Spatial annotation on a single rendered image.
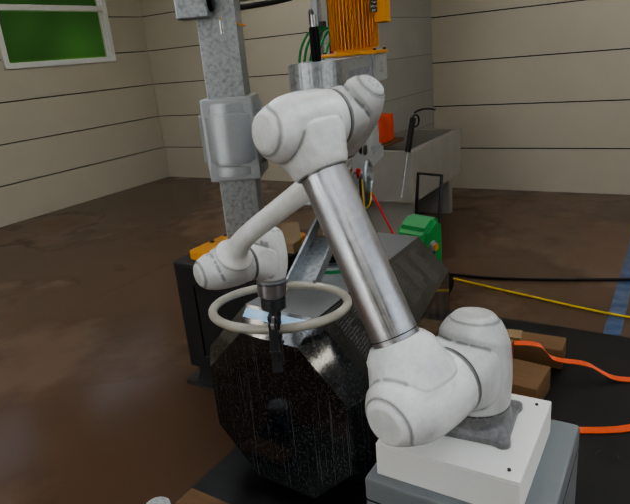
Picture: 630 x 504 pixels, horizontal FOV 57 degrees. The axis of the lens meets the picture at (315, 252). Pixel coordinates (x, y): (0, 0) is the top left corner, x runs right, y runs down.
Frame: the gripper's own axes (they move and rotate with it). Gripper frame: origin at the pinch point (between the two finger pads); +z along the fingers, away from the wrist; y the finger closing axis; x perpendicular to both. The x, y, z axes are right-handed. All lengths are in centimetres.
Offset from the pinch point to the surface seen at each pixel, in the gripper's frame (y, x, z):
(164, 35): 765, 238, -192
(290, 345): 29.1, -1.0, 8.2
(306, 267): 58, -6, -13
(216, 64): 127, 36, -97
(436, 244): 226, -84, 22
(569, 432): -36, -75, 6
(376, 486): -50, -27, 9
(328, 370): 24.1, -14.4, 16.1
